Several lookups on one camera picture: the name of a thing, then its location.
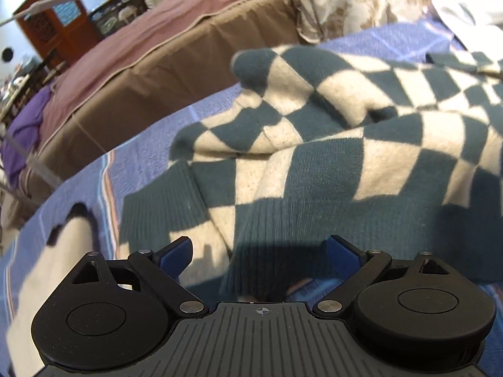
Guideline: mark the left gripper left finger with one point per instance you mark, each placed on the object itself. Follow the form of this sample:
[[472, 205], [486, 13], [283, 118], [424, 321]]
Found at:
[[159, 272]]

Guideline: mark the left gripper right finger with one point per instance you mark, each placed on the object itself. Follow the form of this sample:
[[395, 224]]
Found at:
[[357, 269]]

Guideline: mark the green cream checkered sweater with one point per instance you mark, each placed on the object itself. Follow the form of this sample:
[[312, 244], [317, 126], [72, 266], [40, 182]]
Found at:
[[387, 154]]

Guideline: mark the folded beige sweater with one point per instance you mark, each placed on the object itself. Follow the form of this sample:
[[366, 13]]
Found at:
[[67, 244]]

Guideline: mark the blue plaid bed sheet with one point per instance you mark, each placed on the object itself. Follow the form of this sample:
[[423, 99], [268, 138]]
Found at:
[[145, 157]]

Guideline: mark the purple cloth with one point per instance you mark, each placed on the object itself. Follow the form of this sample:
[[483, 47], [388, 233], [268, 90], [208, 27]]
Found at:
[[25, 129]]

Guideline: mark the brown pink bed cover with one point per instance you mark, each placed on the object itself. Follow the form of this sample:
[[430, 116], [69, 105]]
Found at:
[[170, 57]]

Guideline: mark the white cloth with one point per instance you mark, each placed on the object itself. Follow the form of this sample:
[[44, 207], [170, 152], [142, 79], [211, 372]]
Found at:
[[476, 23]]

